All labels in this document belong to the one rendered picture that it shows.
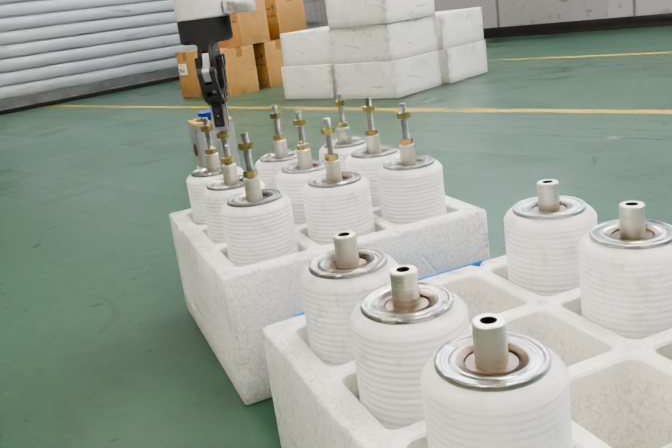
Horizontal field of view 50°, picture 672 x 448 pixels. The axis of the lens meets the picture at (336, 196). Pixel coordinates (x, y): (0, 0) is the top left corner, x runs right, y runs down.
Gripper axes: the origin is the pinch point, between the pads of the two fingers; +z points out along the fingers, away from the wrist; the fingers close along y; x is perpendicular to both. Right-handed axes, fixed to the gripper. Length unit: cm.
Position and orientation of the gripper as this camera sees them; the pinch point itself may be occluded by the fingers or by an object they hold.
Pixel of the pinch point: (219, 116)
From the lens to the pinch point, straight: 108.3
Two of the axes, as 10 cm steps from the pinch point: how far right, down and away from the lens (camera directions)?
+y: 0.3, 2.6, -9.7
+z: 1.2, 9.6, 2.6
